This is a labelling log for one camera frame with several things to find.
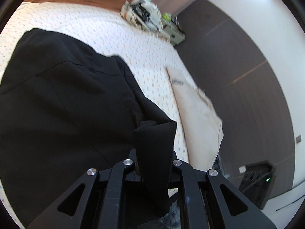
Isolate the white bedside box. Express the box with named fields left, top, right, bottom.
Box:
left=162, top=13, right=185, bottom=46

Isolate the beige folded garment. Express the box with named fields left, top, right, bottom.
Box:
left=166, top=66, right=224, bottom=171

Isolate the black shirt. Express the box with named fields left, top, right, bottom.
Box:
left=1, top=28, right=177, bottom=226

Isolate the patterned cloth with cables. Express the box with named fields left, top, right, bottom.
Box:
left=120, top=0, right=164, bottom=35

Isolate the floral white bed sheet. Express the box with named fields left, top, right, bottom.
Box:
left=1, top=2, right=192, bottom=161

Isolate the black device on floor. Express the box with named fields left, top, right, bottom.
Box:
left=238, top=161, right=275, bottom=210

